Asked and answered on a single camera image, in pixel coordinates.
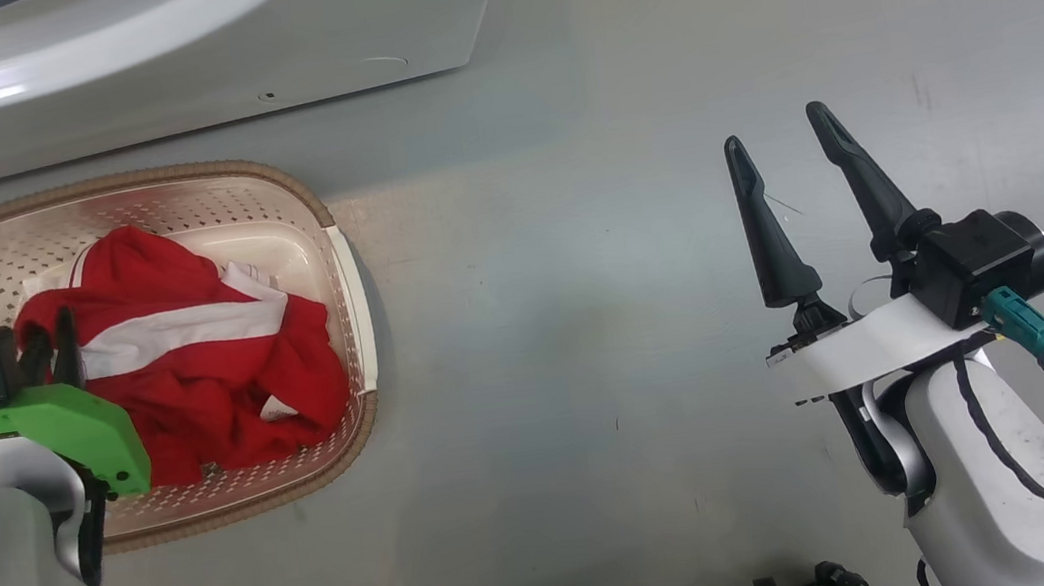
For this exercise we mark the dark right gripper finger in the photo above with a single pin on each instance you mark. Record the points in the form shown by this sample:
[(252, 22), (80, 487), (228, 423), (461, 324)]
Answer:
[(774, 250), (866, 187)]

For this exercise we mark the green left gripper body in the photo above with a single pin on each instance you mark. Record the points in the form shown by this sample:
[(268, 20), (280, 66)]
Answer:
[(75, 422)]

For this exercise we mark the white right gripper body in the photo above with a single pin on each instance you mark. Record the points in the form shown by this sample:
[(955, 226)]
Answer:
[(872, 348)]

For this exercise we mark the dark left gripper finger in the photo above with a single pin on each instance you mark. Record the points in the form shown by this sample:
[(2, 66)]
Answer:
[(67, 348), (37, 359)]

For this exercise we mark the red and white garment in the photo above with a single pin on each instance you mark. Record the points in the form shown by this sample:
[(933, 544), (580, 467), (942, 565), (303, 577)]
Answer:
[(211, 384)]

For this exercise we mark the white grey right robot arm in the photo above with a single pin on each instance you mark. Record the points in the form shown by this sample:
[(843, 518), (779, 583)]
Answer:
[(982, 495)]

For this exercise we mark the cream perforated laundry basket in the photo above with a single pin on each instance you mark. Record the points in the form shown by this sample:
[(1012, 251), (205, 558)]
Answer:
[(316, 260)]

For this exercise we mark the white front-load washing machine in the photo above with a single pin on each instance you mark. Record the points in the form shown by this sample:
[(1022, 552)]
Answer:
[(150, 70)]

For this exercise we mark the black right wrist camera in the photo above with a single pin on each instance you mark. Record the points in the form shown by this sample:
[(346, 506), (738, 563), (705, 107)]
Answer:
[(976, 258)]

